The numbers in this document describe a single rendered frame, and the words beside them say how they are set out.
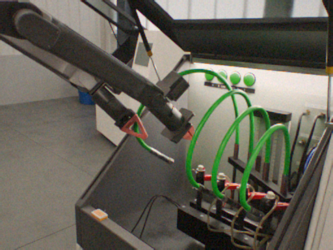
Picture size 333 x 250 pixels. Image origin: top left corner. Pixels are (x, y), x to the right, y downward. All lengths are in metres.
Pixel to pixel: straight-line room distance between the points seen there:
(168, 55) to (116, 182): 2.88
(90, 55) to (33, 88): 7.10
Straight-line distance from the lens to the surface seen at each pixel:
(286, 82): 1.16
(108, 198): 1.26
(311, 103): 1.13
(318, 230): 0.91
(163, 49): 3.95
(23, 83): 7.65
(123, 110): 1.00
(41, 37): 0.56
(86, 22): 8.29
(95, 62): 0.67
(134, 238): 1.03
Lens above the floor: 1.54
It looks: 16 degrees down
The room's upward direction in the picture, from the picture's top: 1 degrees clockwise
